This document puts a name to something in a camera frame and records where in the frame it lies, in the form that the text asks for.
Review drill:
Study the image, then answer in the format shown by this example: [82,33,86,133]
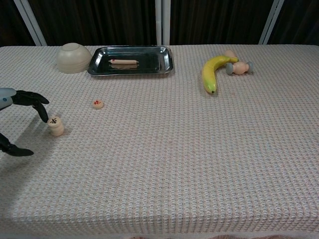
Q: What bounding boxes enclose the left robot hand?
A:
[0,87,50,157]

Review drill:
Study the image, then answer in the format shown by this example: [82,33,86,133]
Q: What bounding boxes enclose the beige upturned bowl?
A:
[56,42,92,74]

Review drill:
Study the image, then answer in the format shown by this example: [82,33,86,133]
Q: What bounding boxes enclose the black curtain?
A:
[169,0,274,46]
[27,0,158,46]
[270,0,319,46]
[0,0,35,47]

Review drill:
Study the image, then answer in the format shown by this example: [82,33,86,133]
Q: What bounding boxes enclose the rectangular metal tray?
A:
[87,45,174,78]

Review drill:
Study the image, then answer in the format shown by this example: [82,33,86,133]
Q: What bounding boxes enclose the pink sausage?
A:
[109,59,139,66]

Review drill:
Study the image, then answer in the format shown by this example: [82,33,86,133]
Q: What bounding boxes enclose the beige woven tablecloth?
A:
[0,44,319,239]

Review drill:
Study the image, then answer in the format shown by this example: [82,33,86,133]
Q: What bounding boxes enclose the yellow banana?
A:
[201,55,239,95]

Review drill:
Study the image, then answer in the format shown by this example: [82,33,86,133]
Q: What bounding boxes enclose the pink massage roller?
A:
[223,49,255,76]

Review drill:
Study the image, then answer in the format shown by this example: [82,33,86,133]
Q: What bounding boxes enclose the white frame post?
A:
[154,0,171,46]
[258,0,285,45]
[13,0,48,47]

